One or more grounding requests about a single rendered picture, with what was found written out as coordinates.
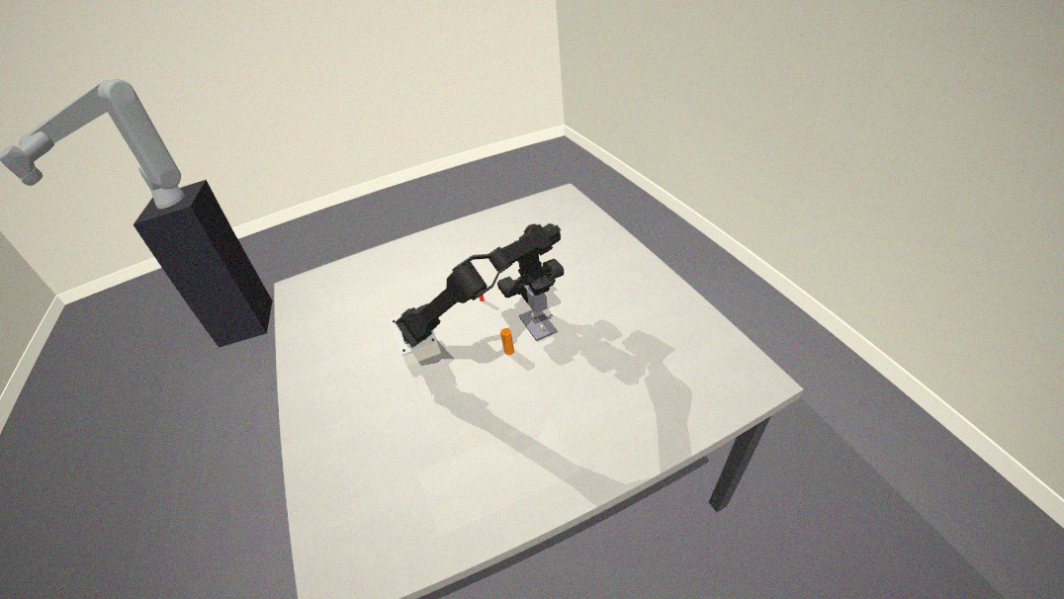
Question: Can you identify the orange cylinder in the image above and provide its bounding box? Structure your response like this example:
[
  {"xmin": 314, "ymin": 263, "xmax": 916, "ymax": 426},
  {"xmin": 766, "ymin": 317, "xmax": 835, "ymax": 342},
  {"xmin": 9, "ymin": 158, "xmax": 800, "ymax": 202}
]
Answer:
[{"xmin": 500, "ymin": 328, "xmax": 514, "ymax": 355}]

